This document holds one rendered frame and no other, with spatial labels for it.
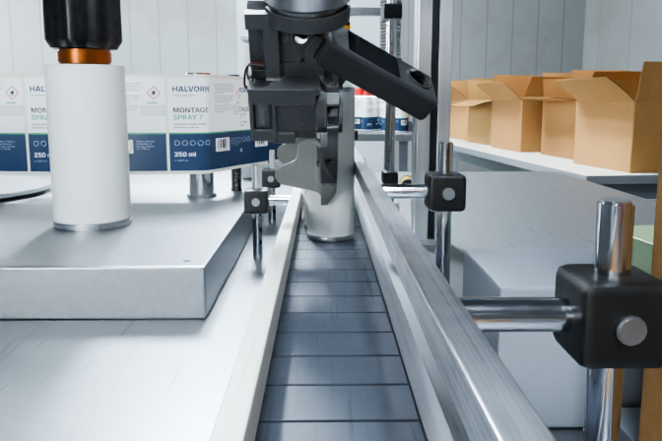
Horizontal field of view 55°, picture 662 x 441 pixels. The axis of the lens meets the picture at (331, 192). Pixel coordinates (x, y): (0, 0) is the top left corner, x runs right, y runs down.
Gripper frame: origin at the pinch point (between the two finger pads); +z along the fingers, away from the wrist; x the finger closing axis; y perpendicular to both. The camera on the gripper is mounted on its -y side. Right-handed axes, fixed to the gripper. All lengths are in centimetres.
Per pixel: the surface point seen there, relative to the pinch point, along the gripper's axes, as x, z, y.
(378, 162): -339, 239, -41
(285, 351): 27.0, -9.2, 3.1
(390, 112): -15.7, 0.0, -7.4
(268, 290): 24.5, -11.9, 4.1
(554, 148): -181, 118, -101
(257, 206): -9.1, 9.2, 8.7
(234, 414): 37.7, -19.4, 4.1
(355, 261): 8.4, 1.5, -2.2
